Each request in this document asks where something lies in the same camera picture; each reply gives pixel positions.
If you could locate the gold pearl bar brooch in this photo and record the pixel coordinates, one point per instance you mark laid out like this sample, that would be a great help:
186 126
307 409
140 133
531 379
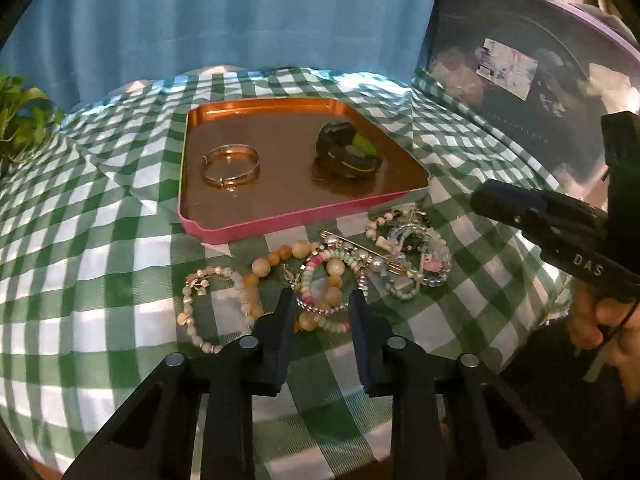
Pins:
366 256

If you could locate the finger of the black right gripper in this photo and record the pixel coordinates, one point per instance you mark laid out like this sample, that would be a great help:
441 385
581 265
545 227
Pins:
561 226

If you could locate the potted green plant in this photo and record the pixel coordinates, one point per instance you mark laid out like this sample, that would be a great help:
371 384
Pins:
28 117

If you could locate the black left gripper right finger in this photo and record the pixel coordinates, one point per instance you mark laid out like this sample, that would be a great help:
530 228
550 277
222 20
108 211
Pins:
452 418

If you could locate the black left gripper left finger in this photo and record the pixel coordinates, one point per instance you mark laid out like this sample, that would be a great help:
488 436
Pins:
152 435

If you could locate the green white checkered tablecloth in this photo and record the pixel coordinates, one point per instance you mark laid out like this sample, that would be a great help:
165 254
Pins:
93 255

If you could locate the blue curtain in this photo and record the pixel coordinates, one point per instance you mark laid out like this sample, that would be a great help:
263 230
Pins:
78 50

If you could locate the right hand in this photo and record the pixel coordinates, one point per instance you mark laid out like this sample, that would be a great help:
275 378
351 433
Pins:
590 316

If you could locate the pink copper metal tray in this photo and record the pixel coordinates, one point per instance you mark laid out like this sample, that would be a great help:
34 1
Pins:
249 167

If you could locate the clear storage bin purple lid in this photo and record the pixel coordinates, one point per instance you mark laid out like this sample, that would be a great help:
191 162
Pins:
542 71

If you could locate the white label sticker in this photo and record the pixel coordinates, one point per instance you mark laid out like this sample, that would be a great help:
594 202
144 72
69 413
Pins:
507 68

